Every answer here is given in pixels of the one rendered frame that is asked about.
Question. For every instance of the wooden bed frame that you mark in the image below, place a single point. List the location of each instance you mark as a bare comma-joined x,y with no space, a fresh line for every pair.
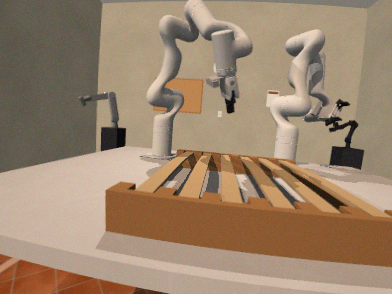
255,227

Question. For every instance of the tan wooden slat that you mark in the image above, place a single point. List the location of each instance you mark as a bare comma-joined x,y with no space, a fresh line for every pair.
269,189
303,191
229,187
194,184
347,197
160,177

